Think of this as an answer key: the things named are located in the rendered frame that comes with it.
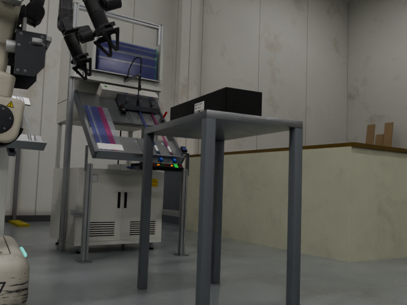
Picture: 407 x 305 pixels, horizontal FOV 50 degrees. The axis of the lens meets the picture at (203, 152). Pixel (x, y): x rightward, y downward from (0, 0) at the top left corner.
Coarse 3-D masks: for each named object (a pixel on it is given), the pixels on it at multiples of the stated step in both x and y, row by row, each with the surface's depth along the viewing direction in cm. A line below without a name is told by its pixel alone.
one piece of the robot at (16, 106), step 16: (0, 0) 152; (0, 16) 157; (16, 16) 156; (0, 32) 157; (0, 48) 158; (0, 64) 157; (0, 80) 153; (0, 96) 153; (0, 112) 152; (16, 112) 155; (0, 128) 152; (16, 128) 155
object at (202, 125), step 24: (192, 120) 173; (216, 120) 169; (240, 120) 169; (264, 120) 174; (288, 120) 179; (144, 144) 223; (216, 144) 241; (144, 168) 220; (216, 168) 239; (144, 192) 219; (216, 192) 237; (288, 192) 182; (144, 216) 218; (216, 216) 236; (288, 216) 181; (144, 240) 217; (216, 240) 236; (288, 240) 180; (144, 264) 217; (216, 264) 235; (288, 264) 178; (144, 288) 216; (288, 288) 177
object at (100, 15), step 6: (96, 12) 156; (102, 12) 157; (90, 18) 158; (96, 18) 157; (102, 18) 157; (96, 24) 157; (102, 24) 155; (108, 24) 156; (114, 24) 157; (96, 36) 164
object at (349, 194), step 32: (192, 160) 515; (224, 160) 461; (256, 160) 417; (288, 160) 380; (320, 160) 350; (352, 160) 326; (384, 160) 347; (192, 192) 510; (224, 192) 457; (256, 192) 413; (320, 192) 348; (352, 192) 325; (384, 192) 345; (192, 224) 505; (224, 224) 453; (256, 224) 410; (320, 224) 345; (352, 224) 323; (384, 224) 344; (320, 256) 343; (352, 256) 322; (384, 256) 342
